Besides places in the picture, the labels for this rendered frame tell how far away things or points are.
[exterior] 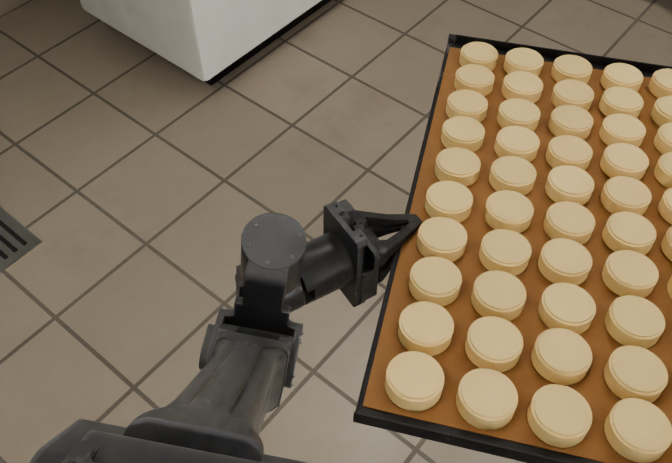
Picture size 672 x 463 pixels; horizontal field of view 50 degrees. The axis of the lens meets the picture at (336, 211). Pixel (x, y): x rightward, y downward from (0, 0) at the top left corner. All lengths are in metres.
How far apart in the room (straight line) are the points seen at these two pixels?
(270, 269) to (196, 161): 1.61
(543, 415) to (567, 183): 0.29
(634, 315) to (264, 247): 0.35
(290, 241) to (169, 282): 1.33
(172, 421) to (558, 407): 0.38
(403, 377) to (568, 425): 0.14
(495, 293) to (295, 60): 1.90
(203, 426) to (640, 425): 0.41
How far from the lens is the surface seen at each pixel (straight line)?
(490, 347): 0.66
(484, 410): 0.63
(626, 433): 0.65
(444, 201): 0.77
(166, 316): 1.89
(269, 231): 0.63
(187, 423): 0.35
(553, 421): 0.64
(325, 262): 0.70
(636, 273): 0.76
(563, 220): 0.79
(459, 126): 0.87
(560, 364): 0.67
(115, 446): 0.30
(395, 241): 0.73
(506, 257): 0.73
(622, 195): 0.84
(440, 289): 0.69
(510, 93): 0.95
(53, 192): 2.24
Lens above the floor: 1.58
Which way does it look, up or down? 51 degrees down
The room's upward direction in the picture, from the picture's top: straight up
